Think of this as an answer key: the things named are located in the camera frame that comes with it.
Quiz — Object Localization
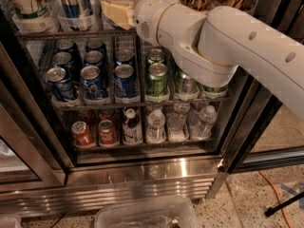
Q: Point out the red soda can right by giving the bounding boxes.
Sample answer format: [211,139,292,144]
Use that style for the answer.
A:
[98,120,118,145]

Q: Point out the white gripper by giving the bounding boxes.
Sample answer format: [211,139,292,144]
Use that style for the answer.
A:
[100,0,179,46]

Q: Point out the red soda can left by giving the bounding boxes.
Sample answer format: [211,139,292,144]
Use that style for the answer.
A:
[71,121,94,147]

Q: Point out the orange cable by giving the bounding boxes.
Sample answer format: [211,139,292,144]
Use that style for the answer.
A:
[257,170,293,228]

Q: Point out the blue pepsi can front right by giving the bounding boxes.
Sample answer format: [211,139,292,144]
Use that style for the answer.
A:
[114,65,137,99]

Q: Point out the top wire shelf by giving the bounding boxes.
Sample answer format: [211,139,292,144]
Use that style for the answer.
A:
[17,29,137,41]

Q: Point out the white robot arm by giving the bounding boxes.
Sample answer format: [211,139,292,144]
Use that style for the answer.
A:
[104,0,304,119]

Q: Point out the blue pepsi can front left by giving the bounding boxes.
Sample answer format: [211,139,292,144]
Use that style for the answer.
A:
[46,67,78,102]

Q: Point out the black stand leg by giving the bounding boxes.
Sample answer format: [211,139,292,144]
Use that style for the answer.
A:
[264,192,304,217]

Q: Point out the clear water bottle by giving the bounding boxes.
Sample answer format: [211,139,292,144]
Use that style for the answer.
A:
[195,105,217,139]
[146,109,165,143]

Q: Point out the green can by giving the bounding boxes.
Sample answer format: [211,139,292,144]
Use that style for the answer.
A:
[175,68,197,94]
[146,63,168,97]
[203,85,227,94]

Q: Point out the green can front middle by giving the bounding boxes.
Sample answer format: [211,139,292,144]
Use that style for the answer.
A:
[175,68,197,94]

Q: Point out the green can front right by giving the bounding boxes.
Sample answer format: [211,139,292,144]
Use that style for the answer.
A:
[203,85,227,94]

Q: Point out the clear water bottle right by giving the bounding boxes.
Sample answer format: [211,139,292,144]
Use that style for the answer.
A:
[195,105,217,139]

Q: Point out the green can front left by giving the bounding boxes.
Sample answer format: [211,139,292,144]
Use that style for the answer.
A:
[146,63,168,97]

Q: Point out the white patterned tall can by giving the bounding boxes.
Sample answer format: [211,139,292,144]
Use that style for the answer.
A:
[10,0,48,19]

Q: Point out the dark juice bottle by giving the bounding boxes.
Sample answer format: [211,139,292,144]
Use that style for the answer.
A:
[123,108,143,145]

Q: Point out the blue pepsi can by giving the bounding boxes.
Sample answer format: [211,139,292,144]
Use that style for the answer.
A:
[114,65,137,99]
[46,67,78,102]
[80,66,108,100]

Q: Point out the red soda can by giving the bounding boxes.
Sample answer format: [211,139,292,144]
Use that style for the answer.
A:
[98,120,118,145]
[71,121,94,147]

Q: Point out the stainless steel fridge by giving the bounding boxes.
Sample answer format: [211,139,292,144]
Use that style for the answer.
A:
[0,0,304,217]

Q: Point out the blue pepsi can front middle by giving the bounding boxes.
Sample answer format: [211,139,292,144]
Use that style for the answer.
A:
[80,66,108,100]

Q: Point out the clear plastic bin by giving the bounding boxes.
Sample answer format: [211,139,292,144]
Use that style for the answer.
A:
[94,197,199,228]

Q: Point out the clear water bottle left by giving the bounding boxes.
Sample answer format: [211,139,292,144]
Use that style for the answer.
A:
[146,109,165,143]

